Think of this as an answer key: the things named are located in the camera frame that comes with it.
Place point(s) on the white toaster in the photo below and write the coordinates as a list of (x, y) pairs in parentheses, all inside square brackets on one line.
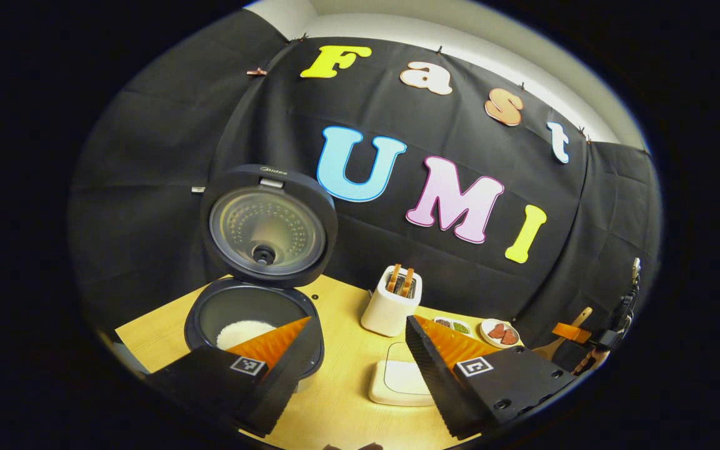
[(388, 312)]

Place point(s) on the white divided dish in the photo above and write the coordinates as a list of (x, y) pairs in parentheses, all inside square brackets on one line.
[(452, 320)]

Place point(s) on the heap of green beans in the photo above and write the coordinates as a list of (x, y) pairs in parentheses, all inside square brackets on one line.
[(461, 327)]

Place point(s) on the heap of white rice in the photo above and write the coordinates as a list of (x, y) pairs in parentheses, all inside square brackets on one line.
[(241, 331)]

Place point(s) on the wooden spoon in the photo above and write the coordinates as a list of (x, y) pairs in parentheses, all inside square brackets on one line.
[(579, 320)]

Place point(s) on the cream square tray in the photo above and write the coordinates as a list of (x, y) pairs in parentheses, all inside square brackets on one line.
[(382, 390)]

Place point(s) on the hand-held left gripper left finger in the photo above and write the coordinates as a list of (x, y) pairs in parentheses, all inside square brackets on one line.
[(279, 381)]

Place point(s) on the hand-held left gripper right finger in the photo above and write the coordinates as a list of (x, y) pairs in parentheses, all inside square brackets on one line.
[(435, 375)]

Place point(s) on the red meat slice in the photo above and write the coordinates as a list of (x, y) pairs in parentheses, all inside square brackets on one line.
[(496, 331), (510, 337)]

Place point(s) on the toast bread slice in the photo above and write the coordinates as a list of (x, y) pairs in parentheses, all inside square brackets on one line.
[(392, 279), (407, 283)]

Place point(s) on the dark grey rice cooker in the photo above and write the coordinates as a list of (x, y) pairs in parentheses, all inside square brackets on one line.
[(235, 181)]

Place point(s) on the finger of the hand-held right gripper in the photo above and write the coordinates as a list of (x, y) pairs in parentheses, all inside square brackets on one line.
[(569, 333)]

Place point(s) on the white round plate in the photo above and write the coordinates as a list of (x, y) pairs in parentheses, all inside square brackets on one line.
[(486, 337)]

